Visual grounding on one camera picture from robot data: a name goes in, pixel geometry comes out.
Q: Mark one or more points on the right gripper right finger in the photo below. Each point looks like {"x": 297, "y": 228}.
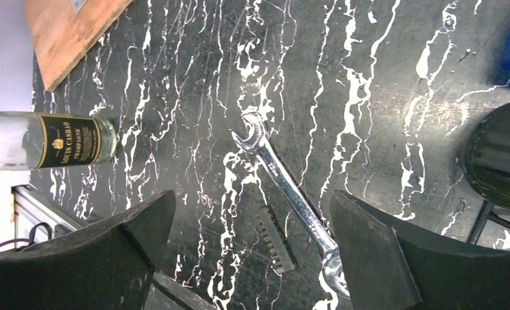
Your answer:
{"x": 393, "y": 264}

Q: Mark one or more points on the dark green wine bottle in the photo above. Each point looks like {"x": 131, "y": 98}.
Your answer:
{"x": 487, "y": 157}

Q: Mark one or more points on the brown wooden board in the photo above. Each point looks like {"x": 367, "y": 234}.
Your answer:
{"x": 64, "y": 31}

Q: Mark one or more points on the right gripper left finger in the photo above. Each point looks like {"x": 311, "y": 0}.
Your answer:
{"x": 106, "y": 265}

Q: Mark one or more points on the silver combination wrench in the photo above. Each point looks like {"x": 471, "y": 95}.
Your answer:
{"x": 257, "y": 143}

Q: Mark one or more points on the black wire wine rack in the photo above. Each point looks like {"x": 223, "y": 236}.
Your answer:
{"x": 485, "y": 214}

